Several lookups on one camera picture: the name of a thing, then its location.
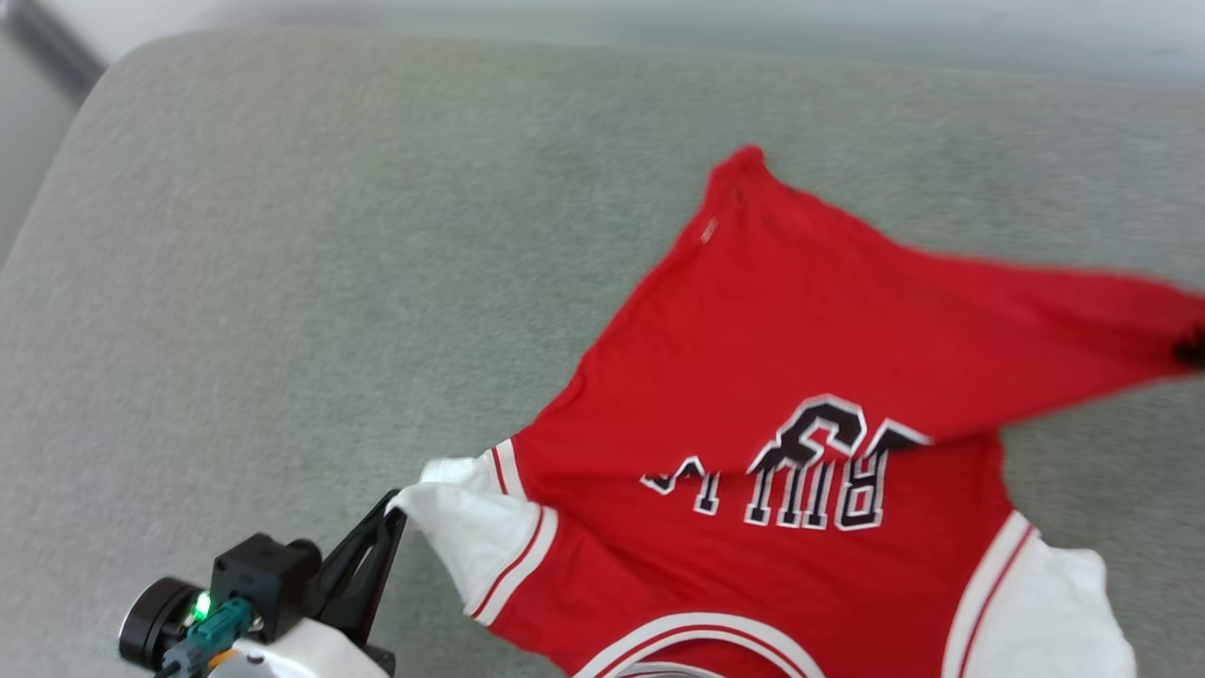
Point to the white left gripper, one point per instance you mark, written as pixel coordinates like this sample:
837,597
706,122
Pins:
301,654

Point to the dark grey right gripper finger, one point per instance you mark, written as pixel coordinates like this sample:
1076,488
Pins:
1192,350

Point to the red white basketball jersey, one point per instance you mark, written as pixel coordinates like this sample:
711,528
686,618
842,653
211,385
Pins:
772,330

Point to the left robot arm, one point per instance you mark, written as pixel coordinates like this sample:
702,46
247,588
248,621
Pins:
151,621

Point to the grey fabric sofa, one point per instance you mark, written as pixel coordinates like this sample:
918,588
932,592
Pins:
329,282

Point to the dark grey wall baseboard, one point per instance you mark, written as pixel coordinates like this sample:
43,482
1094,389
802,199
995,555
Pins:
52,47

